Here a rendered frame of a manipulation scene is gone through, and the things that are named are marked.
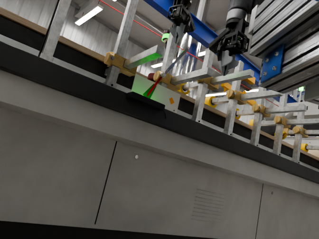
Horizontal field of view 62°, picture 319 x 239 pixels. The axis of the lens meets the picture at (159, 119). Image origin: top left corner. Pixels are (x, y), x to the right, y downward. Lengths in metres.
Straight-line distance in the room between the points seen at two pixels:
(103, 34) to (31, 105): 8.68
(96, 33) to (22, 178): 8.48
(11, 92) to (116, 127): 0.40
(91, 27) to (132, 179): 8.32
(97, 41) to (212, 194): 8.14
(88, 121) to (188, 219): 0.91
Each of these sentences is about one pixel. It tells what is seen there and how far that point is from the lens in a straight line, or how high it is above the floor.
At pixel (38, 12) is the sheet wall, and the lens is 8.98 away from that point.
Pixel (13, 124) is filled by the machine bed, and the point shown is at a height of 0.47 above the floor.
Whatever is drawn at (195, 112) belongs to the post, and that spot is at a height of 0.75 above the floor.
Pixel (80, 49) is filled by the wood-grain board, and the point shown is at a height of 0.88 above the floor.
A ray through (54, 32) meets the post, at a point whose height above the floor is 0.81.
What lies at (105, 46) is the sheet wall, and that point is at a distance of 9.58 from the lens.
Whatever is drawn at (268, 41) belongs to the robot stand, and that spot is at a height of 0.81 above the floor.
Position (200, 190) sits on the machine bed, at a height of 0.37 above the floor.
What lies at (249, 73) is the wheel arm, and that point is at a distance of 1.29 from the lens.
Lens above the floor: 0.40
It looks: 12 degrees up
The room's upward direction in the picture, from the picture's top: 13 degrees clockwise
